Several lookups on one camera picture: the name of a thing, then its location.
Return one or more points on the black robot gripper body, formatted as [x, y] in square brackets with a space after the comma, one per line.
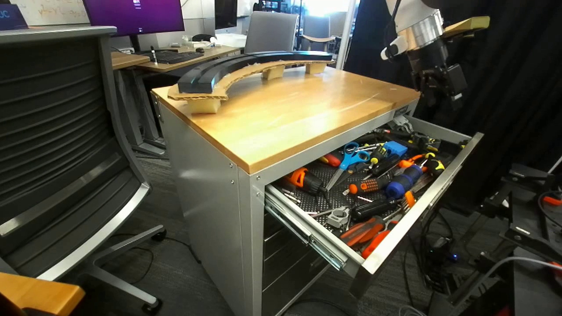
[440, 82]

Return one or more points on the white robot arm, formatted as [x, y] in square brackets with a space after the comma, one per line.
[419, 36]

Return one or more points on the open grey metal drawer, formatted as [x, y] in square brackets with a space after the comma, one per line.
[319, 217]

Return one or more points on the grey metal tool cabinet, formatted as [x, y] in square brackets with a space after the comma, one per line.
[262, 133]

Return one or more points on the orange black screwdriver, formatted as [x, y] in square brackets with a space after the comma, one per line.
[369, 185]

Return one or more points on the grey office chair back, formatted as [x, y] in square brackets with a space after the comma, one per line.
[271, 33]

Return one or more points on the curved black track on wood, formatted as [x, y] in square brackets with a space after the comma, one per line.
[206, 87]

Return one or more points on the black keyboard on desk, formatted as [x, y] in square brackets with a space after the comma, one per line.
[171, 57]

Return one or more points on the wooden desk in background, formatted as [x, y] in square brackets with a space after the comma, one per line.
[122, 61]

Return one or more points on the purple computer monitor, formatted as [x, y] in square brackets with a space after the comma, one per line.
[136, 17]

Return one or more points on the black mesh office chair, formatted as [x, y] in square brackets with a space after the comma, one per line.
[67, 177]

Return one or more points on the blue handled scissors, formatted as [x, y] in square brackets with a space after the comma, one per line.
[354, 155]

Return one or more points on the blue handled screwdriver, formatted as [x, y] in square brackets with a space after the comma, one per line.
[398, 187]

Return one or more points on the orange handled pliers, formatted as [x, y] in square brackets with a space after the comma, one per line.
[366, 236]

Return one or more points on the black equipment with cables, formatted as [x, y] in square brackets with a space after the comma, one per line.
[521, 277]

